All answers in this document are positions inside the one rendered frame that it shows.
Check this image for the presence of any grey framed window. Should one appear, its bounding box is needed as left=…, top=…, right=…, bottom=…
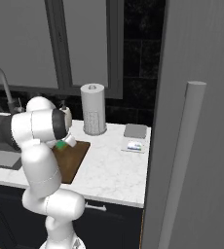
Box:
left=0, top=0, right=125, bottom=100

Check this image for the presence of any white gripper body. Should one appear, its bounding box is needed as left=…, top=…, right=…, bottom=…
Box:
left=62, top=132, right=78, bottom=149

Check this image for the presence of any dark navy drawer front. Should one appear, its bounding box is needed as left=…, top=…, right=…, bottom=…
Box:
left=72, top=196, right=144, bottom=249

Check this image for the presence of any silver drawer handle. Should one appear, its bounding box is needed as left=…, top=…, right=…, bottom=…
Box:
left=84, top=201, right=108, bottom=213

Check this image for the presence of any brown wooden cutting board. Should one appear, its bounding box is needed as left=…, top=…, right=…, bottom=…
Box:
left=51, top=139, right=92, bottom=185

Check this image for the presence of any grey fridge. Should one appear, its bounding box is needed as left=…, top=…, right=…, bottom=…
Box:
left=140, top=0, right=224, bottom=249

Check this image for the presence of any white kitchen scale grey platform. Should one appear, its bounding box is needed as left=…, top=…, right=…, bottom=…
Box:
left=120, top=123, right=149, bottom=155

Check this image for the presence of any white paper towel roll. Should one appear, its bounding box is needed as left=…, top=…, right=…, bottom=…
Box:
left=80, top=83, right=108, bottom=137

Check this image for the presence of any green sponge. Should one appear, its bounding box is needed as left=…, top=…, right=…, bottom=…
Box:
left=56, top=139, right=68, bottom=151

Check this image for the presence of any grey sink basin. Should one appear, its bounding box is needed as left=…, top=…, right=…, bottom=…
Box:
left=0, top=111, right=24, bottom=172

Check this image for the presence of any dark navy cupboard door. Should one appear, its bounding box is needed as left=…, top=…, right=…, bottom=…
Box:
left=0, top=182, right=49, bottom=249

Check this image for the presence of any grey curved tap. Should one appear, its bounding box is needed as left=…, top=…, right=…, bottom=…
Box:
left=0, top=63, right=24, bottom=115

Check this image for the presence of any grey fridge handle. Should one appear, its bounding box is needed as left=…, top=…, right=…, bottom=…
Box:
left=157, top=80, right=207, bottom=249

